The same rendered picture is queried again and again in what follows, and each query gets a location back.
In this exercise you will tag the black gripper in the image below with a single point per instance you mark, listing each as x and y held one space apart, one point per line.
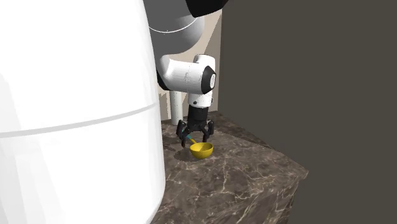
198 117

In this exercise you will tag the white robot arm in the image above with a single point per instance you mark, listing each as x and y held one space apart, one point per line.
77 93

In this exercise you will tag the yellow bowl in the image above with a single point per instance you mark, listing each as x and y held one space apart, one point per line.
201 152

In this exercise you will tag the white cylinder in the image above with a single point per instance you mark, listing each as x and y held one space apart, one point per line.
176 107

